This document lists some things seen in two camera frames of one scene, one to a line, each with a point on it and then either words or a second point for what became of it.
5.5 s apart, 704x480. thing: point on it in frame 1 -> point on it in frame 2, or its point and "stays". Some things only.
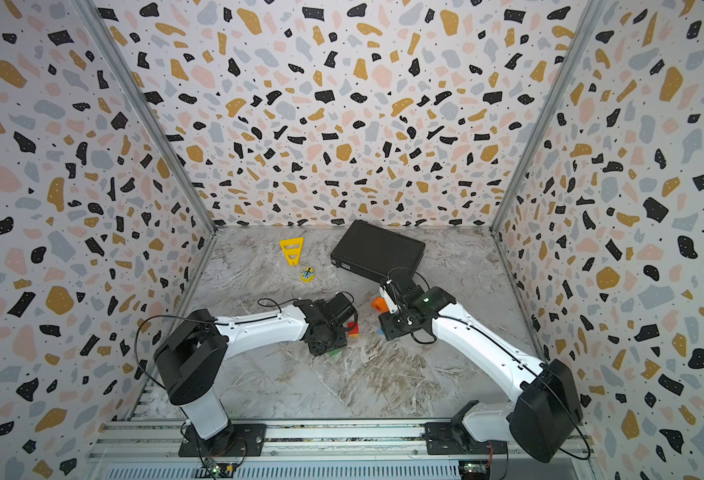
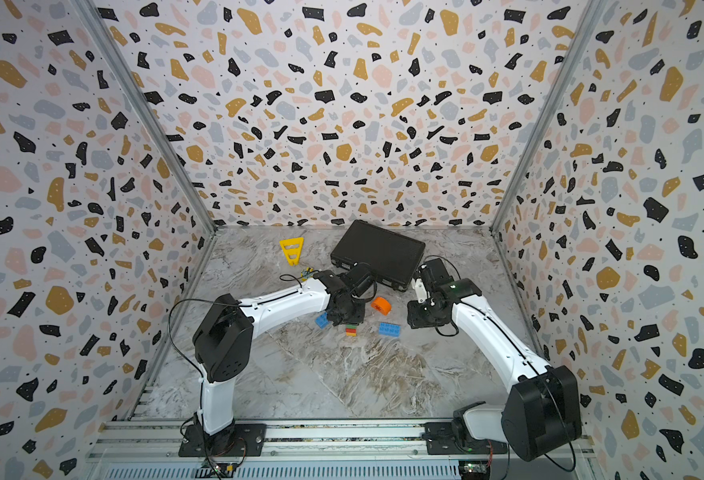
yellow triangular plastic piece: [292, 248] stays
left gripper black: [318, 350] -> [358, 320]
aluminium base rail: [317, 450] stays
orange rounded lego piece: [380, 304] stays
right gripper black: [386, 329] -> [413, 318]
